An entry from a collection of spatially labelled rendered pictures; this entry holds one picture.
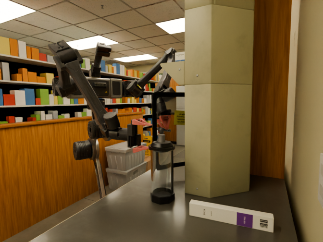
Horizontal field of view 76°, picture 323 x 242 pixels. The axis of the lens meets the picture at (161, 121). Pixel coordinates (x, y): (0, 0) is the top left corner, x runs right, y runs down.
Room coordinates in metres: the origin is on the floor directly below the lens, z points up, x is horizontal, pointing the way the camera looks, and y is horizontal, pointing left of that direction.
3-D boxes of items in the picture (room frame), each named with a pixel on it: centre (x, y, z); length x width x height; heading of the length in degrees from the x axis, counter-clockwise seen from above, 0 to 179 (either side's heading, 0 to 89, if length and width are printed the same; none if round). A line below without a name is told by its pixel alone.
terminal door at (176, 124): (1.09, -0.09, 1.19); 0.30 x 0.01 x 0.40; 115
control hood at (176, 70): (1.04, -0.12, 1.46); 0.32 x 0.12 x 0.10; 153
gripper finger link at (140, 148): (0.86, 0.08, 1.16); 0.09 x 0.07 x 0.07; 63
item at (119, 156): (3.25, 0.56, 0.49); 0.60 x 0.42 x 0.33; 153
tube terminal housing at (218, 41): (0.96, -0.28, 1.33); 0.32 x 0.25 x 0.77; 153
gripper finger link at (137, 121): (0.86, 0.08, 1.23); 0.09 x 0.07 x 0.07; 63
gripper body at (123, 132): (0.89, 0.15, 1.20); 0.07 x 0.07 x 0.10; 63
